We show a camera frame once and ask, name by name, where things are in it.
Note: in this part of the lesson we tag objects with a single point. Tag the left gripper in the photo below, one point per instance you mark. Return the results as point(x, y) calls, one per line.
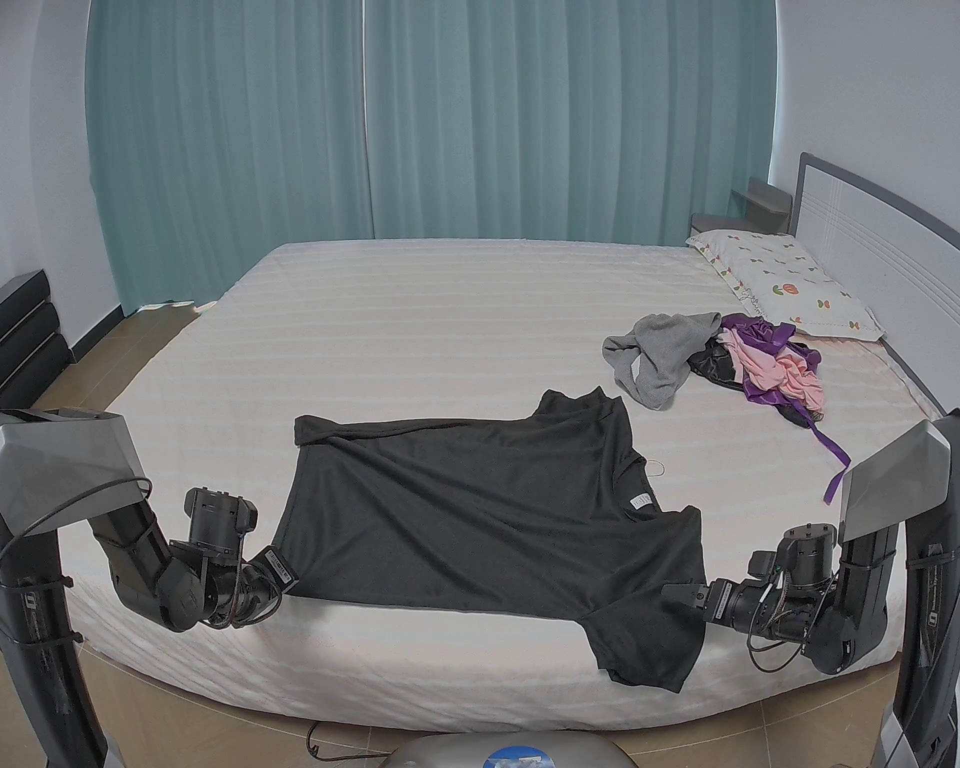
point(279, 571)

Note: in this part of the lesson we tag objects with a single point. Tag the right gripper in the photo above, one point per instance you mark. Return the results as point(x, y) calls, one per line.
point(727, 600)

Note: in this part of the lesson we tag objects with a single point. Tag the black T-shirt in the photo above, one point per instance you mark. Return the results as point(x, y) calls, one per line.
point(480, 525)

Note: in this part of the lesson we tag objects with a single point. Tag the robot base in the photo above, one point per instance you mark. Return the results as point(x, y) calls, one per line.
point(450, 754)

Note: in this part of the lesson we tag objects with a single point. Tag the pile of clothes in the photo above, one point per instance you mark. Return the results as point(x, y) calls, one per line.
point(772, 371)

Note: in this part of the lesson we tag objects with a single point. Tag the bed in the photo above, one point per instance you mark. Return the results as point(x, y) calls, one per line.
point(450, 322)

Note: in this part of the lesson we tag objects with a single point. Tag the grey garment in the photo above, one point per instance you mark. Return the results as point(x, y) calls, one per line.
point(660, 352)

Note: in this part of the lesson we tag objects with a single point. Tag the white printed pillow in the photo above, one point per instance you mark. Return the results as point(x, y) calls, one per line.
point(787, 281)

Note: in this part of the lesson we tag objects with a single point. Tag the black chest of drawers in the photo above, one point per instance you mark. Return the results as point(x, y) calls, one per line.
point(30, 337)

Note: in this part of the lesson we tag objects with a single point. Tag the grey bedside table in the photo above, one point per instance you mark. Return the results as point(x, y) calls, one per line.
point(731, 223)

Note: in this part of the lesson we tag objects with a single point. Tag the blue-green curtain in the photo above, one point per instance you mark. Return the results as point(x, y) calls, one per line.
point(570, 120)
point(232, 150)

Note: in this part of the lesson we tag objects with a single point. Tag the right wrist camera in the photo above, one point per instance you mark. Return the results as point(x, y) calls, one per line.
point(763, 564)

